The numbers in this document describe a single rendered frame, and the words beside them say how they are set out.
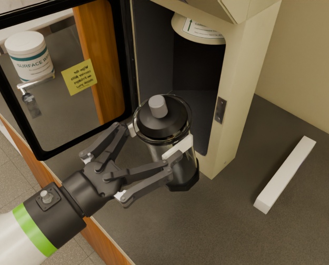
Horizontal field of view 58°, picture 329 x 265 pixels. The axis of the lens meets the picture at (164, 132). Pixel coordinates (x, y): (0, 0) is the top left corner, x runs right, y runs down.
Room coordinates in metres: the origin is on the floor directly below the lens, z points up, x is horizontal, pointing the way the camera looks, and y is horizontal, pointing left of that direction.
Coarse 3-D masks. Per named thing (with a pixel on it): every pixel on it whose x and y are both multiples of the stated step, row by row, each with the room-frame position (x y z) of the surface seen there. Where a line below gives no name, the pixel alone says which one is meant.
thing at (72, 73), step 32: (0, 32) 0.50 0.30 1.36; (32, 32) 0.53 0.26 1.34; (64, 32) 0.57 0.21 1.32; (96, 32) 0.61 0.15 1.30; (0, 64) 0.48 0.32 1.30; (32, 64) 0.52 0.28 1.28; (64, 64) 0.56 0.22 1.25; (96, 64) 0.60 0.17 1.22; (64, 96) 0.54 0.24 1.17; (96, 96) 0.59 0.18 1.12; (32, 128) 0.48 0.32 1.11; (64, 128) 0.53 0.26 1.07
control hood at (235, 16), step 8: (192, 0) 0.46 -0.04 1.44; (200, 0) 0.44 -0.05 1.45; (208, 0) 0.41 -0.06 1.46; (216, 0) 0.39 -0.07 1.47; (224, 0) 0.40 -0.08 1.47; (232, 0) 0.41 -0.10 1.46; (240, 0) 0.43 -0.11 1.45; (248, 0) 0.44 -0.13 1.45; (200, 8) 0.47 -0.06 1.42; (208, 8) 0.45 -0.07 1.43; (216, 8) 0.42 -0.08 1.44; (224, 8) 0.40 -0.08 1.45; (232, 8) 0.41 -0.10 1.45; (240, 8) 0.43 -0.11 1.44; (216, 16) 0.45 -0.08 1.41; (224, 16) 0.43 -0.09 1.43; (232, 16) 0.42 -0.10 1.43; (240, 16) 0.43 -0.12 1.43
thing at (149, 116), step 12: (156, 96) 0.37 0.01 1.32; (168, 96) 0.40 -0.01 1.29; (144, 108) 0.38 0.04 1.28; (156, 108) 0.35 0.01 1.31; (168, 108) 0.37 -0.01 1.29; (180, 108) 0.37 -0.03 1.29; (144, 120) 0.35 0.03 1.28; (156, 120) 0.35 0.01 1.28; (168, 120) 0.35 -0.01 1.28; (180, 120) 0.35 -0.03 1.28; (144, 132) 0.34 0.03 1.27; (156, 132) 0.33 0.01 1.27; (168, 132) 0.33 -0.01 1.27
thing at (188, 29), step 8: (176, 16) 0.60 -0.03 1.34; (184, 16) 0.58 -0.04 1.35; (176, 24) 0.59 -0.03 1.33; (184, 24) 0.57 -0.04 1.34; (192, 24) 0.56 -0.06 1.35; (200, 24) 0.55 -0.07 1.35; (176, 32) 0.58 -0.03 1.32; (184, 32) 0.56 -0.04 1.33; (192, 32) 0.55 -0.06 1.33; (200, 32) 0.54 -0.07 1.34; (208, 32) 0.54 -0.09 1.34; (216, 32) 0.54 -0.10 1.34; (192, 40) 0.54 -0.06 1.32; (200, 40) 0.54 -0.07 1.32; (208, 40) 0.53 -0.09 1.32; (216, 40) 0.53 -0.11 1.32; (224, 40) 0.53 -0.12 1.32
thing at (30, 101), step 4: (28, 96) 0.50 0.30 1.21; (32, 96) 0.49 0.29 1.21; (24, 100) 0.49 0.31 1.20; (28, 100) 0.48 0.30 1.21; (32, 100) 0.48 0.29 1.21; (28, 104) 0.48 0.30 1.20; (32, 104) 0.48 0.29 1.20; (36, 104) 0.49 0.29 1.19; (28, 108) 0.48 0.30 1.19; (32, 108) 0.48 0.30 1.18; (36, 108) 0.49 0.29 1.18; (32, 112) 0.48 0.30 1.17; (36, 112) 0.49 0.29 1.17; (40, 112) 0.49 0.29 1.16; (32, 116) 0.48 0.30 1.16; (36, 116) 0.48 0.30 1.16
